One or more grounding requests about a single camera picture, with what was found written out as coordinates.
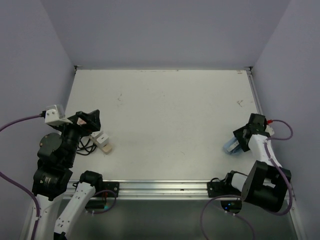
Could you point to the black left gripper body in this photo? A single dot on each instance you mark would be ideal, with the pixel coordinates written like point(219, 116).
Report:
point(72, 132)

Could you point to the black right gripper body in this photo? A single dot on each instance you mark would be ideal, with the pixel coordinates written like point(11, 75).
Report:
point(239, 132)

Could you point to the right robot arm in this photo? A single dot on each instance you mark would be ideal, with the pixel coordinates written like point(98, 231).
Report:
point(268, 184)

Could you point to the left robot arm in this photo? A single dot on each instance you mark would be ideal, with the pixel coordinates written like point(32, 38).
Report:
point(56, 156)

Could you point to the white charger on beige strip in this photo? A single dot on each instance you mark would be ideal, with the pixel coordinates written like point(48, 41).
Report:
point(102, 140)

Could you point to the beige power strip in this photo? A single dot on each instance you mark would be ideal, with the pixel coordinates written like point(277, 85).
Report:
point(107, 149)

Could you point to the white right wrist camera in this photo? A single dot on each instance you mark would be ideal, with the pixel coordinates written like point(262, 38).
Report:
point(269, 131)

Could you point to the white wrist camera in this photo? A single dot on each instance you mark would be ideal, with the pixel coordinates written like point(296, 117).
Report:
point(55, 116)
point(269, 131)

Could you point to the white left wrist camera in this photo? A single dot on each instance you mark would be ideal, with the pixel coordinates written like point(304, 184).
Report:
point(55, 116)

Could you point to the aluminium right side rail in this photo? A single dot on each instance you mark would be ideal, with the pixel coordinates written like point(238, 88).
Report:
point(253, 89)

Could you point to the aluminium rail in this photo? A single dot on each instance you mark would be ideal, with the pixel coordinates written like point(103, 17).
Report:
point(162, 189)
point(253, 89)

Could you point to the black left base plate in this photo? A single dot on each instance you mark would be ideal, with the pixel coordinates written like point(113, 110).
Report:
point(113, 186)

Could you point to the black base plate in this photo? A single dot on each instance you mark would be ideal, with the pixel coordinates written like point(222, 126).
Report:
point(215, 187)
point(113, 186)

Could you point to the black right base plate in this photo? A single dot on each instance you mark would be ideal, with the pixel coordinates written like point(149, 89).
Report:
point(215, 187)

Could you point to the aluminium front rail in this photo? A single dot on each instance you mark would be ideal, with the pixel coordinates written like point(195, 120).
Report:
point(162, 189)

